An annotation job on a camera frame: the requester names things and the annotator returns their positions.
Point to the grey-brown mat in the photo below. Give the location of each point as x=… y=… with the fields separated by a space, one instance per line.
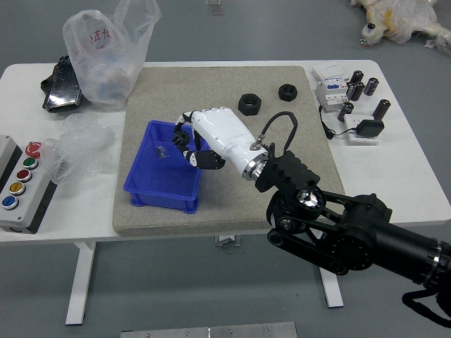
x=211 y=81

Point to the metal bracket under table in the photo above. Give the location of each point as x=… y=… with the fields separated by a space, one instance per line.
x=228 y=240

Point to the plush toy in plastic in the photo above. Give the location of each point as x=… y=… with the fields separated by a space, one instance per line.
x=405 y=19

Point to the blue plastic box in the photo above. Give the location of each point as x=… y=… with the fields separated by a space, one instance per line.
x=165 y=177

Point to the crumpled clear plastic wrap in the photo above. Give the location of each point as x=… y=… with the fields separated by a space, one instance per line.
x=81 y=148

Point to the white circuit breaker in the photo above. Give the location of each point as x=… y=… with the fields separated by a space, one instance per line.
x=329 y=95

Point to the grey push-button control box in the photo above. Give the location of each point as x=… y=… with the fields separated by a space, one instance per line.
x=21 y=183

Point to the metal floor outlet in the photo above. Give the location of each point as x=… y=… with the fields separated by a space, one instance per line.
x=215 y=7

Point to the grey metal plate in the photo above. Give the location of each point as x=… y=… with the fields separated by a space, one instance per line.
x=208 y=331

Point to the black capacitor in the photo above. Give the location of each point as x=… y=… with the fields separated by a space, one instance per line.
x=355 y=91
x=357 y=76
x=382 y=108
x=371 y=86
x=346 y=112

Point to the black plastic housing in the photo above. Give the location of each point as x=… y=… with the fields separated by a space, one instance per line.
x=60 y=92

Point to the white table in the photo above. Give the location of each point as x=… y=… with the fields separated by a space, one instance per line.
x=387 y=169

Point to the clear plastic bag red print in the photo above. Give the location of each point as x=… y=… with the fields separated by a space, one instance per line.
x=105 y=70

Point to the white power socket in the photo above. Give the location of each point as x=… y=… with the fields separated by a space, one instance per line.
x=352 y=135

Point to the black power adapter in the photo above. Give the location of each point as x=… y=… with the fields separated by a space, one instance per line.
x=369 y=127

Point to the white table leg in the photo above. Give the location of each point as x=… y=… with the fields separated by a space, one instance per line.
x=331 y=288
x=80 y=281

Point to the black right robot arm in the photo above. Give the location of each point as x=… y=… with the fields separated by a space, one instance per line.
x=359 y=239

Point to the small black nut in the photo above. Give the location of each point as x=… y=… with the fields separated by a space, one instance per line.
x=288 y=91

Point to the small white carton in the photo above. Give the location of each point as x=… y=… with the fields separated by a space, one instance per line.
x=329 y=72

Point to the big black nut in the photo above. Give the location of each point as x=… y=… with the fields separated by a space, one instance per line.
x=250 y=104

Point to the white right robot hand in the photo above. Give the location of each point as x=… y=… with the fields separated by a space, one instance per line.
x=225 y=134

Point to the small bag of screws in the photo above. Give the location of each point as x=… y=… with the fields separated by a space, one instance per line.
x=162 y=151

